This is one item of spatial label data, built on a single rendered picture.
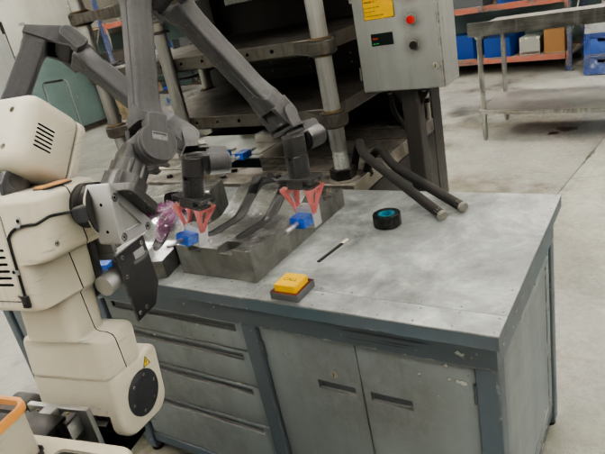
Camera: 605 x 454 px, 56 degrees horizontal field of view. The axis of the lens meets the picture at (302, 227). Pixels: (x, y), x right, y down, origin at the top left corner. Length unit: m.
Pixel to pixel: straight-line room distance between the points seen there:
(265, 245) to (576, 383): 1.31
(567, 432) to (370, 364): 0.90
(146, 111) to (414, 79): 1.10
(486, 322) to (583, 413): 1.06
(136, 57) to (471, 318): 0.85
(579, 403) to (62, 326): 1.69
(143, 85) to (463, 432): 1.04
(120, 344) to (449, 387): 0.73
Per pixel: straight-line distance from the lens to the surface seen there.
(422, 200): 1.69
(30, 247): 1.12
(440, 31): 1.99
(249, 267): 1.47
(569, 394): 2.28
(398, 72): 2.05
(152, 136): 1.13
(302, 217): 1.43
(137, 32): 1.26
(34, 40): 1.61
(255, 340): 1.58
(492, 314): 1.23
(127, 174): 1.09
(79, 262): 1.23
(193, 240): 1.53
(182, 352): 1.86
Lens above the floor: 1.48
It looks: 23 degrees down
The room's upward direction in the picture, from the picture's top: 12 degrees counter-clockwise
